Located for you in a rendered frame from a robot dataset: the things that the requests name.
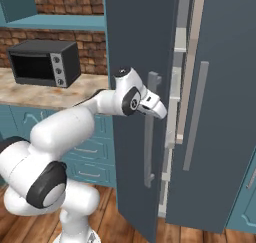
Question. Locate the fridge body with white shelves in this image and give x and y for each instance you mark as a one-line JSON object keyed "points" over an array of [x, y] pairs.
{"points": [[186, 37]]}

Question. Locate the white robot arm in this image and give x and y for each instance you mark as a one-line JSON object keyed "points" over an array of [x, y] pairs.
{"points": [[60, 133]]}

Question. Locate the dark blue fridge door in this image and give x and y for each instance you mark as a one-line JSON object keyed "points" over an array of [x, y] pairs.
{"points": [[226, 103]]}

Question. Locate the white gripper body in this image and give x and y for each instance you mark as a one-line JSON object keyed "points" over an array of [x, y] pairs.
{"points": [[159, 109]]}

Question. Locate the black toaster oven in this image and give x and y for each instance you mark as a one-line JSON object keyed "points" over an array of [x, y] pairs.
{"points": [[43, 63]]}

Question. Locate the dark blue freezer door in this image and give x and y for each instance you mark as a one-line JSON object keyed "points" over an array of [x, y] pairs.
{"points": [[133, 27]]}

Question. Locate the teal tall cupboard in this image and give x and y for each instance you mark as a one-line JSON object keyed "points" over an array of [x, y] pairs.
{"points": [[245, 203]]}

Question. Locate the teal drawer front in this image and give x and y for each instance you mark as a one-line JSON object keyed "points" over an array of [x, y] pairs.
{"points": [[100, 147], [104, 125], [96, 173]]}

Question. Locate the teal wall cupboard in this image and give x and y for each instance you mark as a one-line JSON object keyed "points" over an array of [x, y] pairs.
{"points": [[66, 21]]}

